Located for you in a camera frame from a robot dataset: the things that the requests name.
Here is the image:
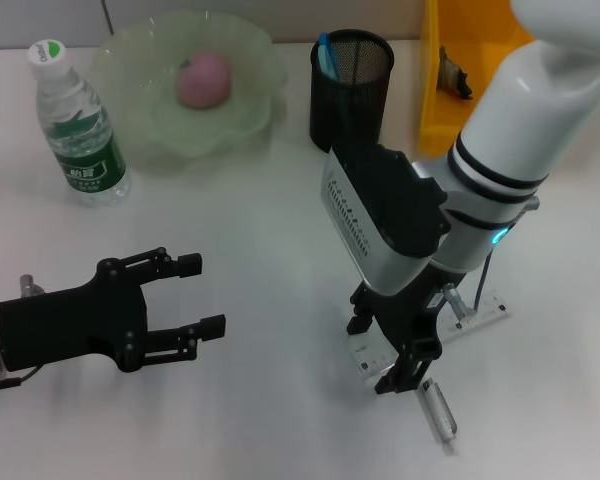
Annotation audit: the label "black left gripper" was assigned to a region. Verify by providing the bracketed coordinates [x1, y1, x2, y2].
[0, 247, 227, 374]

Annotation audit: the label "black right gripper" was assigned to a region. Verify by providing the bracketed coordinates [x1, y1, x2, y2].
[346, 262, 474, 396]

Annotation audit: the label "clear plastic ruler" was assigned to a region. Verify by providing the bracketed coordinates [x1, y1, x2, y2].
[348, 289, 512, 384]

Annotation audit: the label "clear bottle with green label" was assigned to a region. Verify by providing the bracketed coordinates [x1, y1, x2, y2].
[27, 38, 132, 209]

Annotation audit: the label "pink peach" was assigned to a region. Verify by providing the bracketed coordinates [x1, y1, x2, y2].
[174, 48, 233, 110]

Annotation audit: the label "blue and teal scissors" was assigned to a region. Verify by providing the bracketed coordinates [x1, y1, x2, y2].
[317, 32, 340, 81]

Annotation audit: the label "green plastic wrapper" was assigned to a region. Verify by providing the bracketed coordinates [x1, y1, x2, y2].
[437, 45, 476, 102]

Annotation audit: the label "silver white pen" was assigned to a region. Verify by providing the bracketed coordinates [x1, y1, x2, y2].
[417, 378, 459, 456]

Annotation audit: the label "translucent green fruit plate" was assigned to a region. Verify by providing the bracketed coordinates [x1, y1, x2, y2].
[92, 10, 289, 161]

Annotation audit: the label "black mesh pen holder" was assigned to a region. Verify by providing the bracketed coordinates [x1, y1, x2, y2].
[309, 28, 396, 154]

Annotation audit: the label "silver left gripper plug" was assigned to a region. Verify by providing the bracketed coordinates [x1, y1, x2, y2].
[19, 273, 46, 297]

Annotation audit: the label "yellow plastic bin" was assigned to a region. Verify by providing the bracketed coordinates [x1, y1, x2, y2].
[418, 0, 537, 157]

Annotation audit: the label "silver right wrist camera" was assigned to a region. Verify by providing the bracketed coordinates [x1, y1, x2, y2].
[322, 143, 452, 296]

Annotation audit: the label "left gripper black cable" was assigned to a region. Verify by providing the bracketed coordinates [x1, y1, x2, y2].
[0, 364, 46, 394]

